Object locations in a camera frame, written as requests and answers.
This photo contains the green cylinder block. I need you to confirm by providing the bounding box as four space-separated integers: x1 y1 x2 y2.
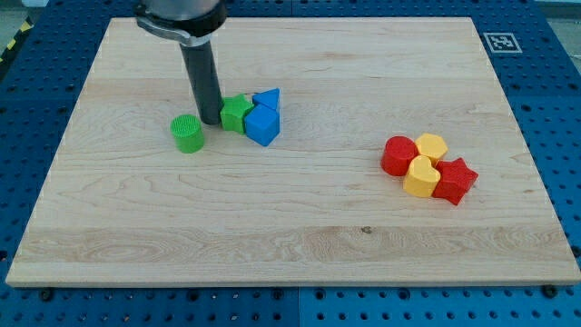
170 114 205 154

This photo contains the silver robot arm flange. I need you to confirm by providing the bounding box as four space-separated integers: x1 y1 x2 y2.
133 0 228 47

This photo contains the green star block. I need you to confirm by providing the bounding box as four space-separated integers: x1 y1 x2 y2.
220 94 254 134

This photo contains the red star block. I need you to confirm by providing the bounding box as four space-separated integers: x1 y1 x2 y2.
432 158 478 205

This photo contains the wooden board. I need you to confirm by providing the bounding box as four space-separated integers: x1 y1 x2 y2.
6 17 580 288

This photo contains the blue cube block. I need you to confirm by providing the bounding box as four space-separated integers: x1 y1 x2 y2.
244 104 281 146

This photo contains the blue triangle block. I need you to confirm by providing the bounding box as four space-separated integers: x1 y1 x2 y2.
251 88 281 112

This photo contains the red cylinder block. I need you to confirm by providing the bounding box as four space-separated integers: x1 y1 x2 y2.
380 135 418 176

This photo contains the yellow heart block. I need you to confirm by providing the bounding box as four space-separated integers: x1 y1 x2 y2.
403 155 441 198

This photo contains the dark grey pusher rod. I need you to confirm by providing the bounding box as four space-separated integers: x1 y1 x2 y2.
180 41 223 125

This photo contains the yellow hexagon block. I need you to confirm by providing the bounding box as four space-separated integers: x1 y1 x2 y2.
414 133 448 166

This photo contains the white fiducial marker tag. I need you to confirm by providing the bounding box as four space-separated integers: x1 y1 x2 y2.
483 32 522 54

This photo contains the black board clamp screw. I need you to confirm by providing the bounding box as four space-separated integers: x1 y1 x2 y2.
541 284 558 299
38 288 54 302

